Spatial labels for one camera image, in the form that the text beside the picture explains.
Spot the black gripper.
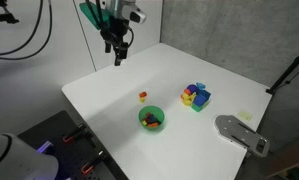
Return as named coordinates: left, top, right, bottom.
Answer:
left=99, top=14, right=134, bottom=67

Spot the green plastic bowl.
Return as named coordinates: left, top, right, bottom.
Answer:
left=137, top=105, right=166, bottom=132

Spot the dark blue block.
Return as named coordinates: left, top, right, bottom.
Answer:
left=145, top=114, right=160, bottom=125

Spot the yellow toy piece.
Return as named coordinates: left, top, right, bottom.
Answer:
left=180, top=92, right=197, bottom=107

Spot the light blue toy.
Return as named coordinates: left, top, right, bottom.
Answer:
left=195, top=82, right=207, bottom=92

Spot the blue toy box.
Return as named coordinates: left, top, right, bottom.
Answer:
left=192, top=89, right=212, bottom=108

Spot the green toy box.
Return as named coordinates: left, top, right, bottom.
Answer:
left=190, top=99, right=211, bottom=113

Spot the black base board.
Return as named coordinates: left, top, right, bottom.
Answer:
left=16, top=110, right=130, bottom=180

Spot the grey metal mounting plate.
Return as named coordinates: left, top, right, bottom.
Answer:
left=214, top=114, right=271, bottom=159

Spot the yellow sticky note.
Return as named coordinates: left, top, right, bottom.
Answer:
left=237, top=110, right=254, bottom=122

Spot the black tripod pole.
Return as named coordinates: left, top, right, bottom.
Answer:
left=265, top=44, right=299, bottom=96

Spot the brown wooden shelf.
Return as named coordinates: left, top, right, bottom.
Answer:
left=261, top=132, right=299, bottom=180

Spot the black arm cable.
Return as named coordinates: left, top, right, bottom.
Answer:
left=84, top=0, right=106, bottom=32

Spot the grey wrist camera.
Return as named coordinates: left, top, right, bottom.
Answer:
left=128, top=4, right=148, bottom=25

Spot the black hanging cable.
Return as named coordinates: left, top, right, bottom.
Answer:
left=0, top=0, right=45, bottom=57
left=0, top=0, right=54, bottom=61

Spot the orange handled black clamp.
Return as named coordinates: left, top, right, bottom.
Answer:
left=81, top=150, right=107, bottom=176
left=62, top=123, right=88, bottom=144

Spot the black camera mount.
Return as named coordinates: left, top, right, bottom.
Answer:
left=0, top=0, right=20, bottom=25

